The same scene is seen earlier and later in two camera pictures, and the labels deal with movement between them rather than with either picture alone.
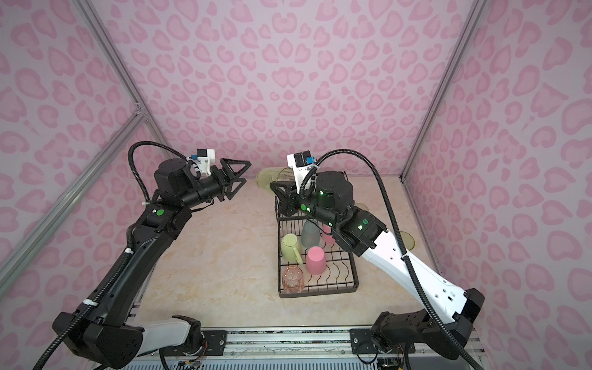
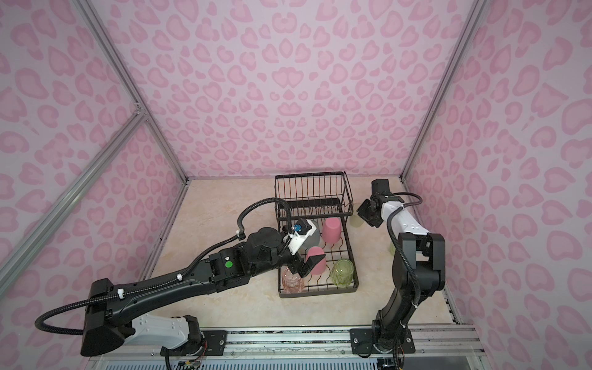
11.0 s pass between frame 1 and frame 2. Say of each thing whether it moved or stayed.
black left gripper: moved
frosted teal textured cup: stayed
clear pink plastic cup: stayed
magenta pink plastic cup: stayed
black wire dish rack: stayed
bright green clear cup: moved
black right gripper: moved
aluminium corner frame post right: stayed
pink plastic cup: stayed
